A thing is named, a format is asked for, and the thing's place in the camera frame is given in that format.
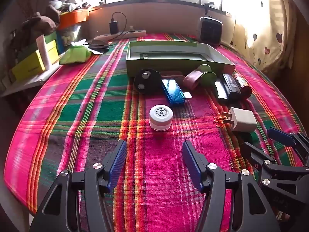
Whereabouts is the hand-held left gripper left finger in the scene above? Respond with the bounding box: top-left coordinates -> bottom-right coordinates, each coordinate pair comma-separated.
29,140 -> 127,232

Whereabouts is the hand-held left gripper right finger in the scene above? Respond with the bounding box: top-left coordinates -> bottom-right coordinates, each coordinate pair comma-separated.
182,140 -> 282,232

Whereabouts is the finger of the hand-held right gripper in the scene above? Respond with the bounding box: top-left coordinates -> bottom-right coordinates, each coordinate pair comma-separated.
267,127 -> 309,167
241,142 -> 309,220

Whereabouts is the white charger plug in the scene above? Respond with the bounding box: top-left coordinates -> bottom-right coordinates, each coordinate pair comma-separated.
222,107 -> 258,133

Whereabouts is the white round jar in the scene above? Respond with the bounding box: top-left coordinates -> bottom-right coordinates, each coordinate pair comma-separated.
149,104 -> 169,131

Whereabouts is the red-capped brown bottle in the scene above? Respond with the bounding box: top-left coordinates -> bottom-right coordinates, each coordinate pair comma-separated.
233,74 -> 253,99

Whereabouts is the black grilled handheld device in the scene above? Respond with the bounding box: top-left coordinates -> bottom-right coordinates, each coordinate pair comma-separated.
222,73 -> 242,101

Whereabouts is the black white rectangular gadget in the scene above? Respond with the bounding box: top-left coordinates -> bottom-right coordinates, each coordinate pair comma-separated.
214,79 -> 228,103

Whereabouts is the blue translucent usb device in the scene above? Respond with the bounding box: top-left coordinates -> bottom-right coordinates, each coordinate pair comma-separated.
161,78 -> 192,107

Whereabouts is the black round disc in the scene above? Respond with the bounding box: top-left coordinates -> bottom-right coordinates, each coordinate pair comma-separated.
134,68 -> 162,95

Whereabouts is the green spool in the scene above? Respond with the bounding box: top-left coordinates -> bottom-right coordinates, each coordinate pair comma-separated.
197,64 -> 218,87

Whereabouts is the shallow green cardboard box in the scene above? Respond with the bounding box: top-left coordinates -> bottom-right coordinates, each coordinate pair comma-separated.
126,41 -> 236,78

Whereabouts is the heart print curtain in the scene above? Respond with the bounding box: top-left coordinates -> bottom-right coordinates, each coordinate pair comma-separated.
232,0 -> 297,73

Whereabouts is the green tissue pack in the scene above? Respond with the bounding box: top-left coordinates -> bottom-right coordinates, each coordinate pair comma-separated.
59,46 -> 92,65

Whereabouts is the black smartphone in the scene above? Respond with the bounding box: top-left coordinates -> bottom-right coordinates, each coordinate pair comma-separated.
88,40 -> 110,54

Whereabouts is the white board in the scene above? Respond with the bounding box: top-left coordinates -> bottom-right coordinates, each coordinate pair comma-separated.
0,63 -> 61,97

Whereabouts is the grey space heater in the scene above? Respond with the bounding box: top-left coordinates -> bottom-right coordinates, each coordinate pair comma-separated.
199,16 -> 223,45

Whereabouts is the white power strip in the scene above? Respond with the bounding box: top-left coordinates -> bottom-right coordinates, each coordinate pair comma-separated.
94,29 -> 147,41

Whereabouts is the yellow green carton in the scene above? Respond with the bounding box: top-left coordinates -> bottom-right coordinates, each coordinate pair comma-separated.
11,40 -> 59,83

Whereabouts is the clear plastic storage box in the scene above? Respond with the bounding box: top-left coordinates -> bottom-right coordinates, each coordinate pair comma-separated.
57,25 -> 81,54

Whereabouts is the orange bin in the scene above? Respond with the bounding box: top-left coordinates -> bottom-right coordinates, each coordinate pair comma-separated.
59,8 -> 90,29

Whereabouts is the brown cloth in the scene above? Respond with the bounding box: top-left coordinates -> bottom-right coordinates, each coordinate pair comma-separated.
14,5 -> 61,44

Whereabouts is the pale leafy clutter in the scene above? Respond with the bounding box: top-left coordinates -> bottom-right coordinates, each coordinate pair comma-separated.
49,0 -> 91,12

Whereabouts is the black charging cable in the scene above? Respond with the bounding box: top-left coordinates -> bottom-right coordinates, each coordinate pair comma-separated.
106,12 -> 127,44

